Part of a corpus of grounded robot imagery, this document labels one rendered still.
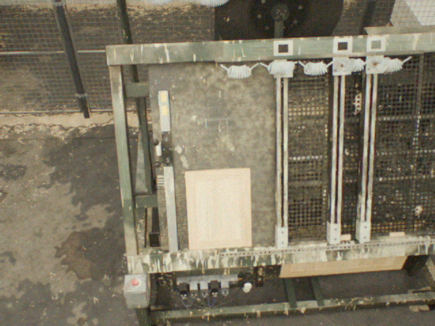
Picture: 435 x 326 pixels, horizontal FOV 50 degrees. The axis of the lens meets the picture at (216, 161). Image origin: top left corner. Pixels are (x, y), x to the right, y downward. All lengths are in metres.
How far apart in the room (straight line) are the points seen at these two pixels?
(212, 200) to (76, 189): 2.04
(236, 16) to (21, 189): 2.66
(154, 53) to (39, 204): 2.38
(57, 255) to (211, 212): 1.72
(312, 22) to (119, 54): 1.28
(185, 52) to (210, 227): 1.02
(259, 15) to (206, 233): 1.38
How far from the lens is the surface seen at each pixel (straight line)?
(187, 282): 2.91
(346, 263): 3.54
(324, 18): 3.17
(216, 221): 2.79
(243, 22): 3.07
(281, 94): 2.63
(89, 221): 4.25
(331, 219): 2.85
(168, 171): 2.66
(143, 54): 2.51
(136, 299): 2.74
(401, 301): 3.72
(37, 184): 4.69
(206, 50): 2.50
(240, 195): 2.74
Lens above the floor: 3.24
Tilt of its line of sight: 45 degrees down
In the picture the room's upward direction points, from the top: straight up
